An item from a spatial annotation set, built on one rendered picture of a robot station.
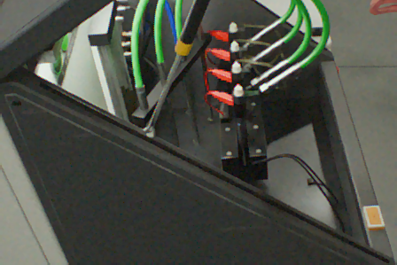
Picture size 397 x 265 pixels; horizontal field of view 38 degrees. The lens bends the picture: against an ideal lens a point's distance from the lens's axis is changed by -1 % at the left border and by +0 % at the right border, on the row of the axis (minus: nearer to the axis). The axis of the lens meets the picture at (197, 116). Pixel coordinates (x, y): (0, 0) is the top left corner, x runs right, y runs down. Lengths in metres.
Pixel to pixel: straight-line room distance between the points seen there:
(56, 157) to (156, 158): 0.14
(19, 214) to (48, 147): 0.16
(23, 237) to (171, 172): 0.30
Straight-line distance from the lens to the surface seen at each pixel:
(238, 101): 1.19
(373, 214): 1.17
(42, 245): 1.01
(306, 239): 0.98
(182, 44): 0.72
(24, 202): 0.93
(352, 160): 1.28
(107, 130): 0.79
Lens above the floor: 1.87
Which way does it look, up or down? 41 degrees down
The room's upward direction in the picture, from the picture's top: 9 degrees counter-clockwise
